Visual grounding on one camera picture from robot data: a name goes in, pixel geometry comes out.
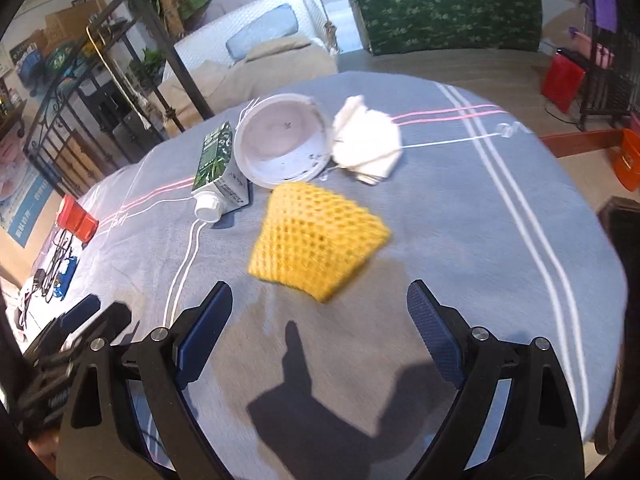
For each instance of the small clear plastic piece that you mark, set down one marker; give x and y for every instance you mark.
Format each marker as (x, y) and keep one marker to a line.
(506, 130)

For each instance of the white sofa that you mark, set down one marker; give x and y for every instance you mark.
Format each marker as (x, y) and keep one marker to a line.
(310, 15)

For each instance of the red paper cup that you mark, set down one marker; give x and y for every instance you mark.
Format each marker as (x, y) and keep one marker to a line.
(75, 220)

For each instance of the orange bucket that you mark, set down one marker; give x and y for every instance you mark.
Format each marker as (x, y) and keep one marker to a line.
(627, 160)

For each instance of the blue striped tablecloth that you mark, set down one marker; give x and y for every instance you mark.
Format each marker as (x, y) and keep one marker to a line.
(450, 240)

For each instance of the crumpled white tissue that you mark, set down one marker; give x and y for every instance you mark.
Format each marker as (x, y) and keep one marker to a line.
(367, 140)

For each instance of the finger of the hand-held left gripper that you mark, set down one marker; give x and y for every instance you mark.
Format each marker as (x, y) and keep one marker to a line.
(75, 312)
(112, 320)

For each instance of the wall poster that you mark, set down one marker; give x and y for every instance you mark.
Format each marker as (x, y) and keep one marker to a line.
(17, 180)

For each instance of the beige cushion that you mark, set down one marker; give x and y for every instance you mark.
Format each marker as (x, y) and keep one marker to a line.
(280, 47)

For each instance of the blue cookie packet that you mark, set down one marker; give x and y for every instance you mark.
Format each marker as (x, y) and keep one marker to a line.
(67, 275)

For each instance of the blue pillow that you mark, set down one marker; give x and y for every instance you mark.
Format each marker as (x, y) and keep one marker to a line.
(262, 32)

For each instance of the white plastic bowl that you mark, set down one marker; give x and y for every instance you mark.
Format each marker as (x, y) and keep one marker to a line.
(282, 140)

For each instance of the green patterned counter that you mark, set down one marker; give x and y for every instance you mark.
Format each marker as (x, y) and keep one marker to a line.
(445, 10)

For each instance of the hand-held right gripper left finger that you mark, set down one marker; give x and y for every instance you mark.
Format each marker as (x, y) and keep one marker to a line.
(200, 330)

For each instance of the green milk carton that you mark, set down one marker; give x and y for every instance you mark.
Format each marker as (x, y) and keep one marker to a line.
(217, 170)

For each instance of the cardboard boxes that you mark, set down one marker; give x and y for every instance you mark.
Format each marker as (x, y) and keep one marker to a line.
(70, 22)

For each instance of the black metal rack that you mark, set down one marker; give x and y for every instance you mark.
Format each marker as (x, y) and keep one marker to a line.
(170, 60)

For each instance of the yellow foam fruit net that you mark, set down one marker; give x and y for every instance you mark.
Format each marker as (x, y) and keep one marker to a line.
(315, 240)

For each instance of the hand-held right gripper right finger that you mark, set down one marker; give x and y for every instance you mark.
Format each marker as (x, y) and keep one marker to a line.
(435, 330)

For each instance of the red bin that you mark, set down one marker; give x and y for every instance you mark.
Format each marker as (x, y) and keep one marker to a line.
(562, 82)

